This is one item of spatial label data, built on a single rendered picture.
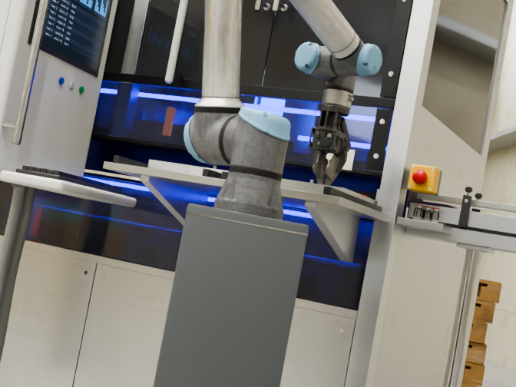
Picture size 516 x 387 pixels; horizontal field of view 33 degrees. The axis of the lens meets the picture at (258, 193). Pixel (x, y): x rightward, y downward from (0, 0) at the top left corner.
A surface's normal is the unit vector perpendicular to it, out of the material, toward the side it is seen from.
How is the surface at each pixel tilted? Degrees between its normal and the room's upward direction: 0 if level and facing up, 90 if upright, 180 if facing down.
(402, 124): 90
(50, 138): 90
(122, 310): 90
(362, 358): 90
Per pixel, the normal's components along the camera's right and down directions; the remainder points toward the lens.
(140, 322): -0.44, -0.14
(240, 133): -0.69, -0.17
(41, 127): 0.93, 0.15
